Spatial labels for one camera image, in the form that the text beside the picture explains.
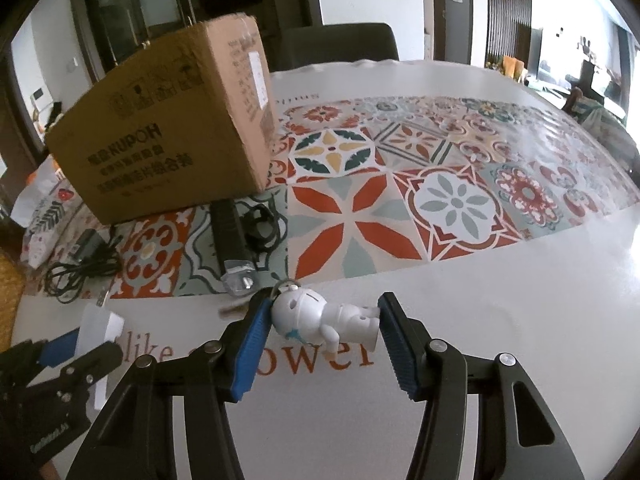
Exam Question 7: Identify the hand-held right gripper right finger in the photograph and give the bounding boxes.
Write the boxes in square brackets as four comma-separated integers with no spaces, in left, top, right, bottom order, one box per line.
[377,291,586,480]

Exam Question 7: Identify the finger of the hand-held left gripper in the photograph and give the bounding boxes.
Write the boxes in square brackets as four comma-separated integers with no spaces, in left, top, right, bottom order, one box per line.
[10,327,83,368]
[25,342,123,397]

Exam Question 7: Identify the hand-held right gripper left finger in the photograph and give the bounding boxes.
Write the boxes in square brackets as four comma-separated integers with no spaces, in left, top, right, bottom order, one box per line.
[65,292,273,480]

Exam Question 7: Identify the white power adapter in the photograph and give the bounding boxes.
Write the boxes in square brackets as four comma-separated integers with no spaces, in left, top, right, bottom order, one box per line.
[77,290,125,408]

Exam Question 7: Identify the white astronaut figurine keychain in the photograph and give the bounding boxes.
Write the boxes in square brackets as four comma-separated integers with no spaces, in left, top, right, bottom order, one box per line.
[270,282,383,356]

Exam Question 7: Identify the brown cardboard box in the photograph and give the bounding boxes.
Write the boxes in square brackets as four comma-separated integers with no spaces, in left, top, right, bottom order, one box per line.
[44,12,275,223]

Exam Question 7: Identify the woven wicker box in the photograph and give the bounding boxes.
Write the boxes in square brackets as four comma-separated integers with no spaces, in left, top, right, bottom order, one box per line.
[0,250,26,351]

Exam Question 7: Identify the black selfie stick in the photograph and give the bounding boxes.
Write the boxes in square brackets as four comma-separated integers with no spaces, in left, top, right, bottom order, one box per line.
[210,199,258,297]

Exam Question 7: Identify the floral tissue pack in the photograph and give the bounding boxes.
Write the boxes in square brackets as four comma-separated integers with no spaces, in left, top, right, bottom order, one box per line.
[10,157,83,268]

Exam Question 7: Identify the patterned table runner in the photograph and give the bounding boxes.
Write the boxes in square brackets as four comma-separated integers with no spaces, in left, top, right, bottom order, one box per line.
[30,95,636,301]

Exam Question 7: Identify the yellow snack bags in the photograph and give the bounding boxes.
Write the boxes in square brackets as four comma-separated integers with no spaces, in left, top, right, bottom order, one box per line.
[487,55,528,81]

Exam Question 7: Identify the dark dining chair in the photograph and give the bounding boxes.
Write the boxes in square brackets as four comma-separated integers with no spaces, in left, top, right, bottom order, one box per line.
[272,22,401,71]

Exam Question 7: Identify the chair with plaid cushion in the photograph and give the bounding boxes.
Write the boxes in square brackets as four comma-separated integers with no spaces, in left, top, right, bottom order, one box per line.
[562,87,636,146]

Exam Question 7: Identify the flat television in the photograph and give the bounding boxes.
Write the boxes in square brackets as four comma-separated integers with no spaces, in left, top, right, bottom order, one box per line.
[530,27,576,91]

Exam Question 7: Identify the dark framed room door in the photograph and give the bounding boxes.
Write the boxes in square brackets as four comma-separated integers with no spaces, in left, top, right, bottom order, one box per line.
[430,0,473,63]

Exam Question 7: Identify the black piano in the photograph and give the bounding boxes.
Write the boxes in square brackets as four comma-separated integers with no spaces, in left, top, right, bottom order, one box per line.
[575,55,628,111]

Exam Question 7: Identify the dark glass sliding door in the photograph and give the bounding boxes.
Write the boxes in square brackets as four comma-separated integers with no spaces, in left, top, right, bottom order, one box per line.
[70,0,321,86]

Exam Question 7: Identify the black charger with cable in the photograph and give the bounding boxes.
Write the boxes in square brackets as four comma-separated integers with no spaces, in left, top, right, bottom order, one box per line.
[45,229,123,303]

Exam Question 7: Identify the black cord loop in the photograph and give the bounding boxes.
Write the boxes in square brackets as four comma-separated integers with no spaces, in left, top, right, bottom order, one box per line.
[239,199,290,267]

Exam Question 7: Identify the dark slatted wall panel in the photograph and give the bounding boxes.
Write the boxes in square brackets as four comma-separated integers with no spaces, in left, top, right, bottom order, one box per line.
[487,0,533,68]

